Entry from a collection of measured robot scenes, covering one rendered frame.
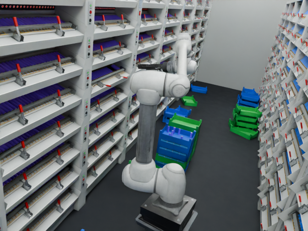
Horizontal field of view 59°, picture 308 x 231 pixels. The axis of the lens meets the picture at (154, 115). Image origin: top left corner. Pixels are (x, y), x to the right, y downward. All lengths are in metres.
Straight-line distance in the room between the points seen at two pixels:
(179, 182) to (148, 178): 0.19
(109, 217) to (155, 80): 1.13
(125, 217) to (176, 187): 0.61
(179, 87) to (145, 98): 0.19
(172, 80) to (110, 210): 1.17
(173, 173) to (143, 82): 0.58
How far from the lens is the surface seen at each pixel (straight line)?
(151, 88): 1.45
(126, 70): 2.30
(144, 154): 1.62
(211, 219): 2.31
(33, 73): 1.43
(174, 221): 1.73
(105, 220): 2.12
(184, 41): 1.95
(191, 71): 2.00
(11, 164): 1.45
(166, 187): 1.69
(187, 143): 2.47
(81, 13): 1.61
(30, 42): 1.30
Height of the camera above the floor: 1.51
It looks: 23 degrees down
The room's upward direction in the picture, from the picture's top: 9 degrees clockwise
